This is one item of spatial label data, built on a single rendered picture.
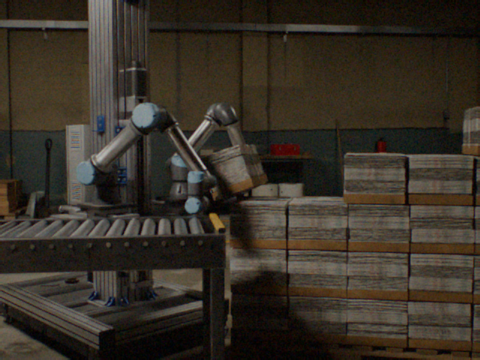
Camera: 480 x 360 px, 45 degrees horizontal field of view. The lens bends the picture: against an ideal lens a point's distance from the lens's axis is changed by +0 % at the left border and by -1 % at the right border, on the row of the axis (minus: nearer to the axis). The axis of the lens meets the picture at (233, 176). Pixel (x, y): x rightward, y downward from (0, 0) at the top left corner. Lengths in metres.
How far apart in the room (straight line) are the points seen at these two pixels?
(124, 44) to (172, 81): 6.16
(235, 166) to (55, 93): 6.87
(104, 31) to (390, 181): 1.72
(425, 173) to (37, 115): 7.55
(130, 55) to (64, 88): 6.28
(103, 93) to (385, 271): 1.76
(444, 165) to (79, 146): 1.97
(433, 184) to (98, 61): 1.89
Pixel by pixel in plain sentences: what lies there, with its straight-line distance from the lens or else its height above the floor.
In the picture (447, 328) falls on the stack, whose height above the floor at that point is 0.25.
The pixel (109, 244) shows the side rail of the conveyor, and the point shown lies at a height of 0.78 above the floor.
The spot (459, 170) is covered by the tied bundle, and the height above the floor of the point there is 1.00.
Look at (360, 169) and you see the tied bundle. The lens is 2.87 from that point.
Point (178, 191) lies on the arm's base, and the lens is 3.32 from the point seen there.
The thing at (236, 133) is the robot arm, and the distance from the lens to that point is 3.44.
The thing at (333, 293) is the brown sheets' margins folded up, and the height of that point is 0.39.
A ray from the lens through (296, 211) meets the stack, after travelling 2.89.
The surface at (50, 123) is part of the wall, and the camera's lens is 9.61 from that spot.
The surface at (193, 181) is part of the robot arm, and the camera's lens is 2.69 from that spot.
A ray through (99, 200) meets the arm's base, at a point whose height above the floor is 0.84.
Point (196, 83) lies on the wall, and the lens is 9.49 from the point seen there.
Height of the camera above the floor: 1.14
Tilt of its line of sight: 4 degrees down
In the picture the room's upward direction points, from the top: straight up
